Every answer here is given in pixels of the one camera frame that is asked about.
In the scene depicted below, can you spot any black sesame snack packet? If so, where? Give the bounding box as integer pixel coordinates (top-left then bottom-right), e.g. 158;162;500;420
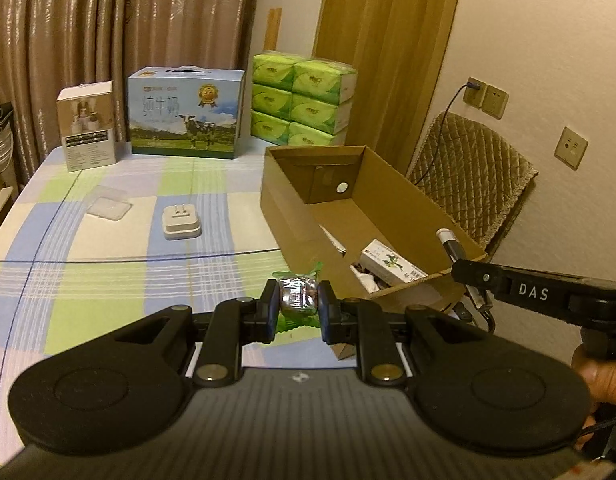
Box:
349;264;380;294

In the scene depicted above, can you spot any green foil candy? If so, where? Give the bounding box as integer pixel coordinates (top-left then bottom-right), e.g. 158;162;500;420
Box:
272;262;322;334

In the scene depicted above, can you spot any green white medicine box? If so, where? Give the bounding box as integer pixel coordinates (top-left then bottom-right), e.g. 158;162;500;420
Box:
320;226;347;256

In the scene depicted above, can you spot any white blue medicine box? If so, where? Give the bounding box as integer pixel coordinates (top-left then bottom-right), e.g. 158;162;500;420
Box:
359;240;428;286

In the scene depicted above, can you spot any white power adapter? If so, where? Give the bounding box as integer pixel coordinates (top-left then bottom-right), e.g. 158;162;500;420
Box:
162;204;202;240

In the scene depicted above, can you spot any black usb stick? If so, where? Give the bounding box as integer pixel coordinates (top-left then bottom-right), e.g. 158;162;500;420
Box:
435;227;495;321

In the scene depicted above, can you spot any clear plastic container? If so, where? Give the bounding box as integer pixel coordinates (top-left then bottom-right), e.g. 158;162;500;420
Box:
86;185;132;221

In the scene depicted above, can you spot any person right hand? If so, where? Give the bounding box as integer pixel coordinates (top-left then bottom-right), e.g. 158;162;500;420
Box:
572;344;616;427

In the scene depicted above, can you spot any open brown cardboard box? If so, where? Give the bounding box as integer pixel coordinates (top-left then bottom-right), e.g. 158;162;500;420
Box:
260;145;487;313

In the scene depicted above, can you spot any quilted brown chair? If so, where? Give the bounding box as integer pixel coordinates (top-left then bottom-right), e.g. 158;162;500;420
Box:
408;112;538;255

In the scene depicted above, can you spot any checkered blue green tablecloth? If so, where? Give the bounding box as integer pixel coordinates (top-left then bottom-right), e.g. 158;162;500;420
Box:
0;136;350;461

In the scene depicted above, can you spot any blue milk carton box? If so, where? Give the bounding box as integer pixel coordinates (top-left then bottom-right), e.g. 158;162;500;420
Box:
127;66;244;159

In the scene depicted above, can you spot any green tissue pack stack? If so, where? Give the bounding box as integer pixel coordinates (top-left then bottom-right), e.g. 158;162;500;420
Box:
250;51;358;146

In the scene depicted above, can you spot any white humidifier product box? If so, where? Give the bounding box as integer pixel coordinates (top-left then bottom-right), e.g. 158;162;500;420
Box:
56;80;116;172

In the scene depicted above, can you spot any golden yellow curtain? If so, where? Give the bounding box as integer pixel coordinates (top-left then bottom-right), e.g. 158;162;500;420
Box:
314;0;458;174

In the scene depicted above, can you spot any brown pleated curtain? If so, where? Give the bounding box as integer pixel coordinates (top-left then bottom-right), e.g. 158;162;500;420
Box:
0;0;256;183

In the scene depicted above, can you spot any round port wall plate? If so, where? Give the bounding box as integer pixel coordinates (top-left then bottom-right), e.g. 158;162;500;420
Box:
554;127;589;170

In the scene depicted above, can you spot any wall power socket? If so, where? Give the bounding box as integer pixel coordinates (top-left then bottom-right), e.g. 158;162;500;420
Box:
463;77;487;108

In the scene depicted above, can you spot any black charger cable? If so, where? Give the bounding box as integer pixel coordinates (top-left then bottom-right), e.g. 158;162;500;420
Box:
410;81;482;189

